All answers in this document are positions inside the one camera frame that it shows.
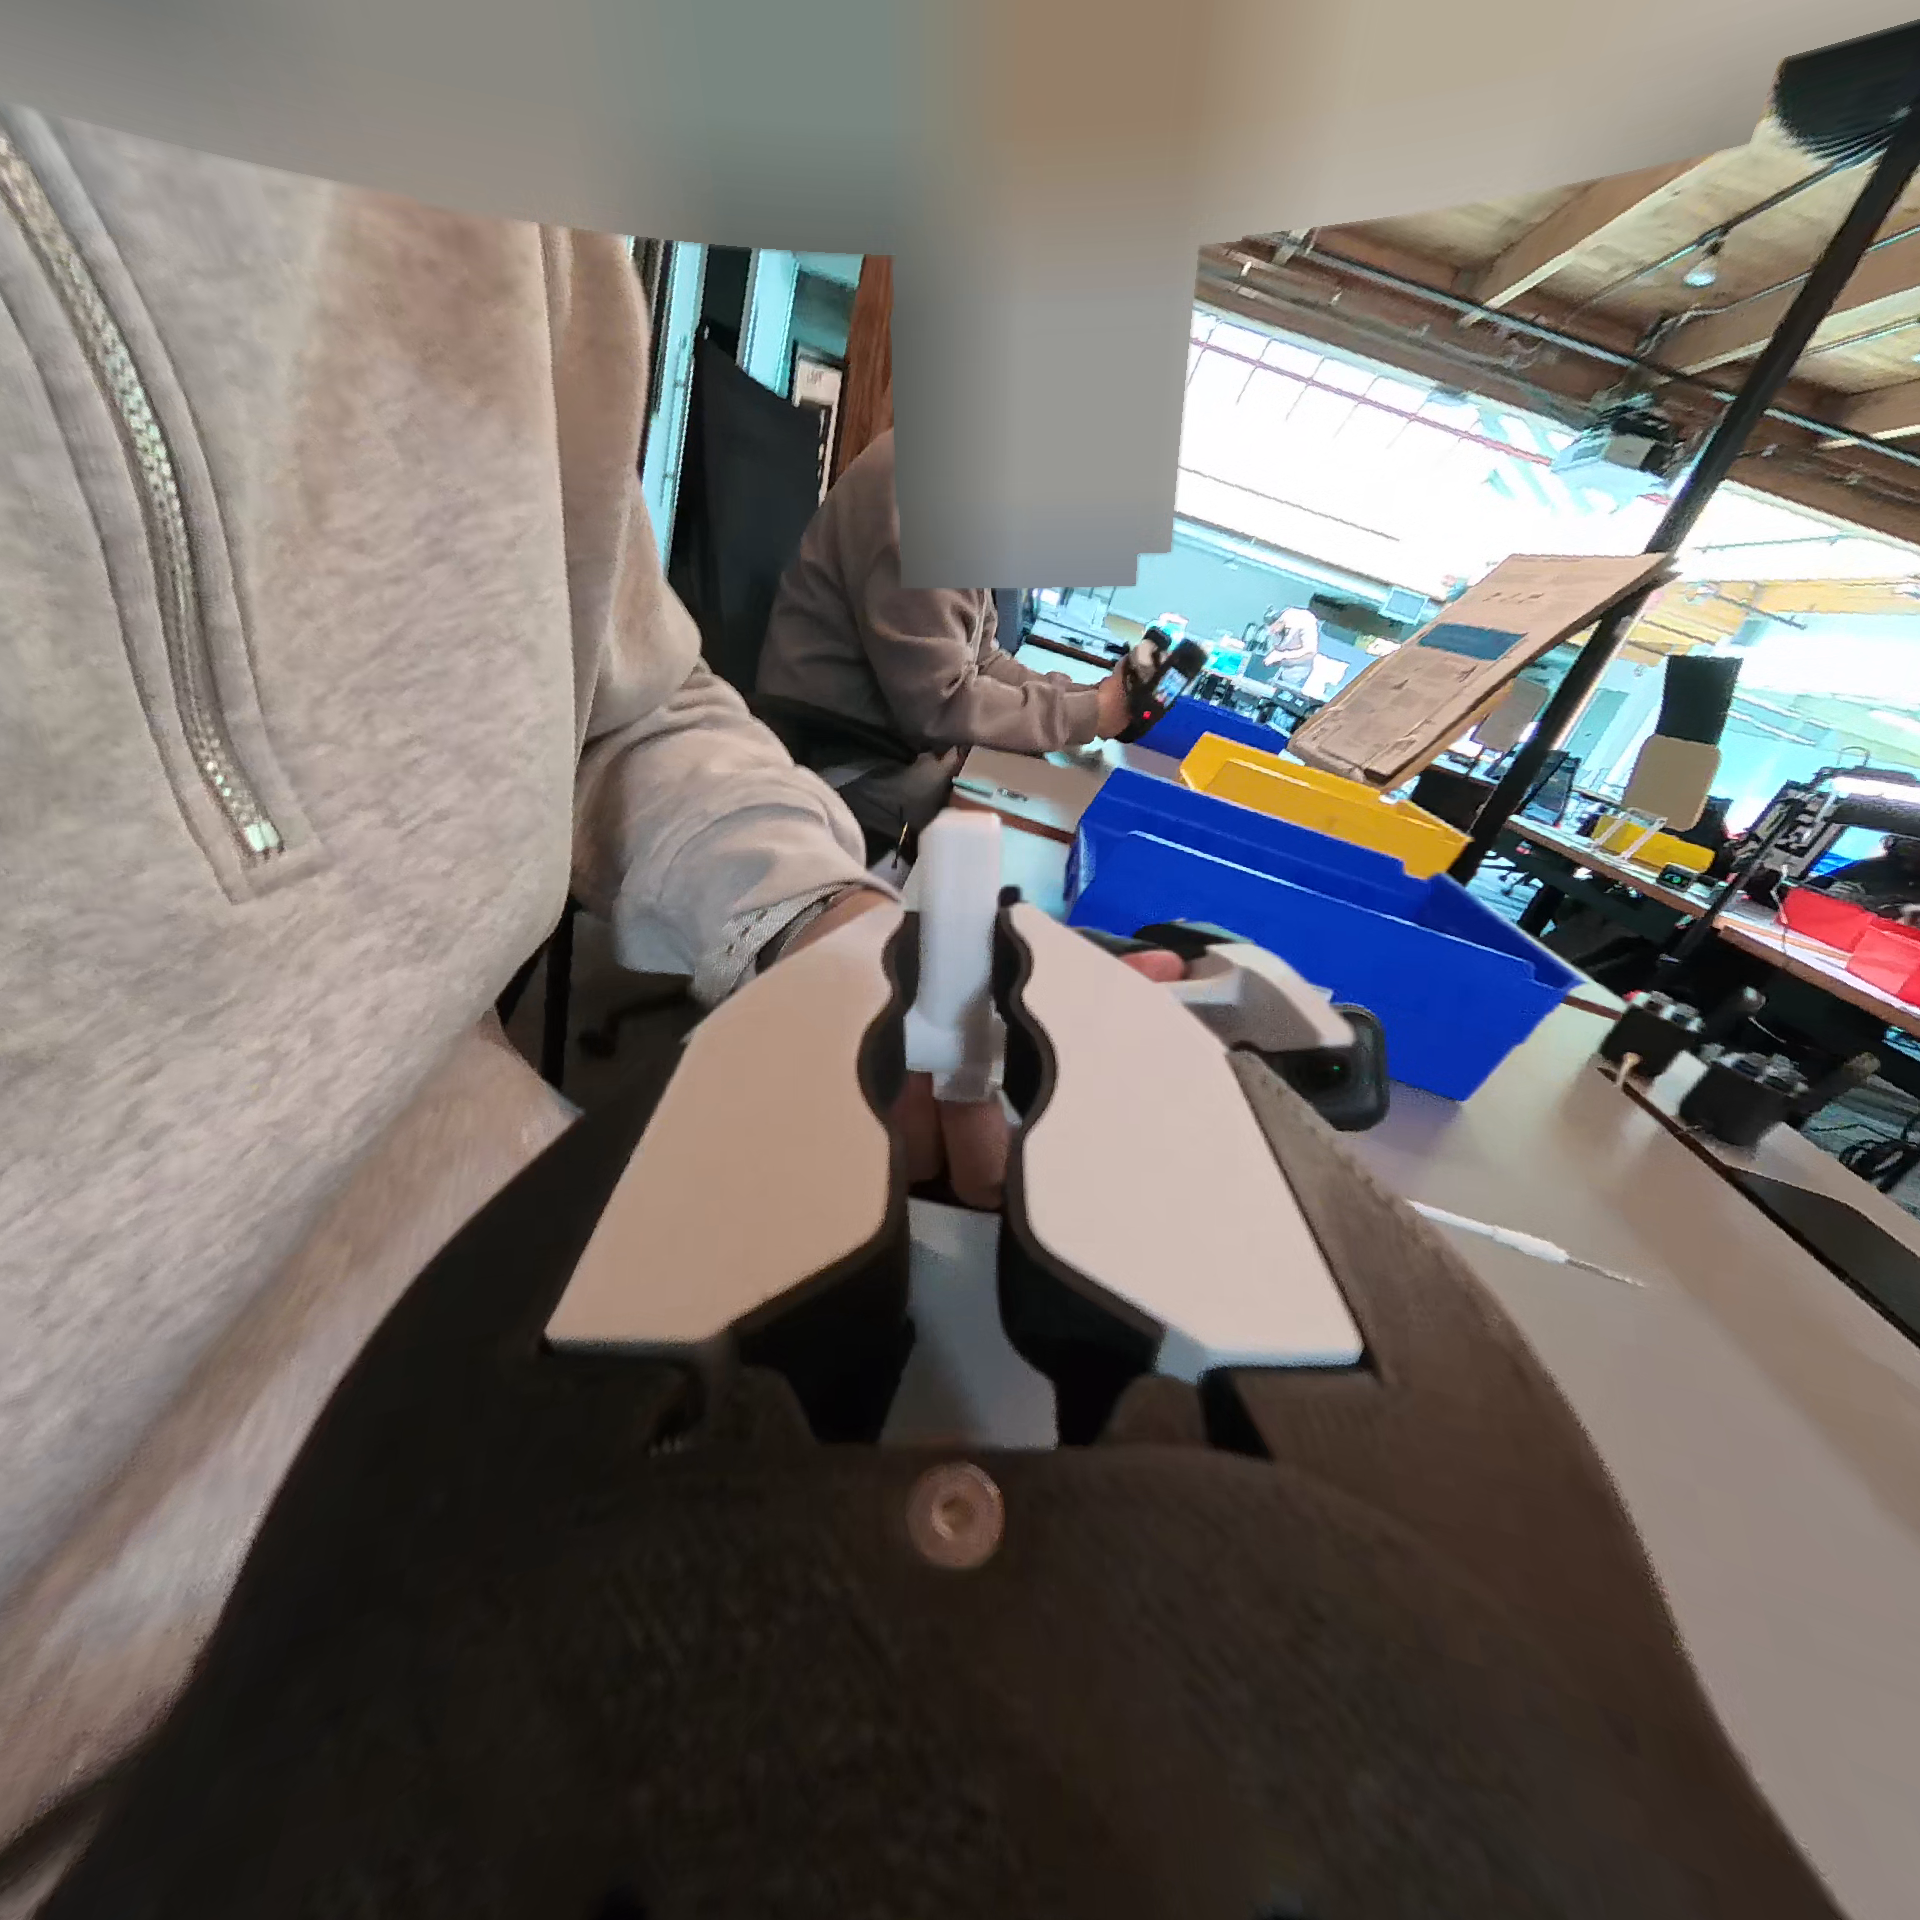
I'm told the large red plastic bin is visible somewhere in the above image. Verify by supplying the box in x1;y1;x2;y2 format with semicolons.
1777;882;1920;1011

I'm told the beaded bracelet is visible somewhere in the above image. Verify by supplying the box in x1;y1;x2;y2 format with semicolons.
717;897;828;995

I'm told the blue plastic bin with label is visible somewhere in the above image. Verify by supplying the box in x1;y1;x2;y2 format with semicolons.
1063;764;1586;1107

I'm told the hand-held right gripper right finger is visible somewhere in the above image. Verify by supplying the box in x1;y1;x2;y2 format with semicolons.
996;901;1370;1386

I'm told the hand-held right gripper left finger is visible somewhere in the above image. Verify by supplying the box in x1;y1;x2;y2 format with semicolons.
545;904;917;1353

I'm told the small black charger block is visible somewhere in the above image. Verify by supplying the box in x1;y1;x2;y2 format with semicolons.
1595;980;1767;1086

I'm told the long wooden desk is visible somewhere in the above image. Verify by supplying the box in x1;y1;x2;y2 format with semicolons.
1500;809;1920;1037

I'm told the small yellow plastic bin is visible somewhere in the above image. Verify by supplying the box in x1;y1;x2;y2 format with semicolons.
1588;808;1715;882

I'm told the white plastic piece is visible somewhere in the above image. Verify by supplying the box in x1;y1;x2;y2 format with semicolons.
903;813;1007;1107

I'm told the large black charger block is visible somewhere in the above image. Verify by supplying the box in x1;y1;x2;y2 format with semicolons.
1676;1046;1882;1153

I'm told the black metal pole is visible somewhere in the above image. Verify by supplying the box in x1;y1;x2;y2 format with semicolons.
1447;89;1920;890

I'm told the thin white plastic stick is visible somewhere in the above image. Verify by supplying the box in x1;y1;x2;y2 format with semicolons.
1408;1196;1649;1290

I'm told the ceiling projector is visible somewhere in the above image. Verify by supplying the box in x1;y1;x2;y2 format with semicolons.
1556;387;1684;485

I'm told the brown cardboard sheet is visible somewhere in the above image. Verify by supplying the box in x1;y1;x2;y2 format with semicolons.
1285;550;1683;792

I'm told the person's left hand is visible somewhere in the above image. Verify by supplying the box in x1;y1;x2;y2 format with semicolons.
897;945;1195;1212

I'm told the black office chair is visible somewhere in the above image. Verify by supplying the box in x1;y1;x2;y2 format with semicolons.
666;326;903;842

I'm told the person's left forearm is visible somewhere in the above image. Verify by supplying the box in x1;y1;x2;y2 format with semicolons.
575;656;906;1011

